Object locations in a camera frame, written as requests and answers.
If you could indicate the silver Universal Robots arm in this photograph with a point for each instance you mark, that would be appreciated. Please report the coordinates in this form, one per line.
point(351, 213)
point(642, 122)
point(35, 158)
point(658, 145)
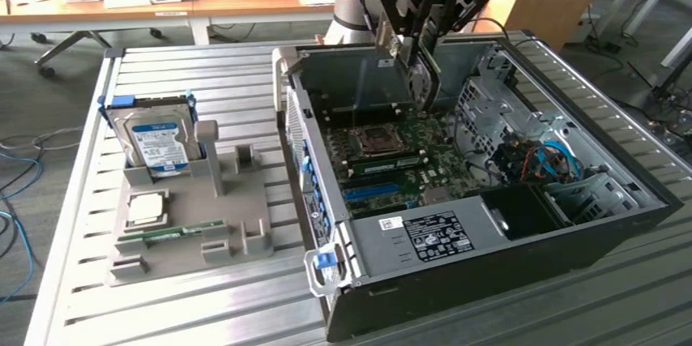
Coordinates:
point(351, 1)

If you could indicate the metal disk bay cage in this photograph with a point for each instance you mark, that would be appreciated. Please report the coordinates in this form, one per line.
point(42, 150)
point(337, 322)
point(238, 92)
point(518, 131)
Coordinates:
point(493, 119)

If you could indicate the CPU socket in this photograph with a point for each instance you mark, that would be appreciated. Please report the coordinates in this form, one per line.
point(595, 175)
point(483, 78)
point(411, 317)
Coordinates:
point(381, 140)

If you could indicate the black floor stand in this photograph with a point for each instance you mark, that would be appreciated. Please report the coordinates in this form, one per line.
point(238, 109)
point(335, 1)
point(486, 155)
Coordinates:
point(667, 86)

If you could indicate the green RAM stick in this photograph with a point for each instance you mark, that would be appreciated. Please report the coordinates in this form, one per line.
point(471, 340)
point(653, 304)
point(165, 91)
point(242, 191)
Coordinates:
point(385, 165)
point(173, 231)

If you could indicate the green motherboard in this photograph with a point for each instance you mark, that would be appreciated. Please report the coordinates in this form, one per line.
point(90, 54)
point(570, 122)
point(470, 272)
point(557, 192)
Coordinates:
point(403, 167)

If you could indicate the blue expansion slot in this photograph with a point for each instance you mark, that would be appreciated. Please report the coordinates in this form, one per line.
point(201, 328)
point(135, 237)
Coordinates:
point(370, 192)

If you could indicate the grey power supply unit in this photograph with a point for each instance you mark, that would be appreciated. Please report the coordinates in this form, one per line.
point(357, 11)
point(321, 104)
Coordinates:
point(427, 236)

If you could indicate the grey parts rack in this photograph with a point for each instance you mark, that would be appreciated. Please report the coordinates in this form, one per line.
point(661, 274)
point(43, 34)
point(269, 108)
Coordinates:
point(217, 216)

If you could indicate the blue case latch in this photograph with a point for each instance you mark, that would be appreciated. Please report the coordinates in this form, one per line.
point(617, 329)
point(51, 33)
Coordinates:
point(325, 261)

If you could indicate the open black PC case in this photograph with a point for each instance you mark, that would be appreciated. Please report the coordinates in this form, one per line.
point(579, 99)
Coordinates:
point(541, 273)

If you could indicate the silver CPU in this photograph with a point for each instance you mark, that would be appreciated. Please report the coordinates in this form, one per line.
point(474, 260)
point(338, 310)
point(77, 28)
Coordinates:
point(146, 209)

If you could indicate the wooden desk with white frame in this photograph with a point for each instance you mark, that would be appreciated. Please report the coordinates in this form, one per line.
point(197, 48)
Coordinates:
point(243, 1)

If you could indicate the hard disk in blue frame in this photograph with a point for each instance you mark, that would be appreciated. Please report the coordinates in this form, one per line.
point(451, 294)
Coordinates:
point(157, 139)

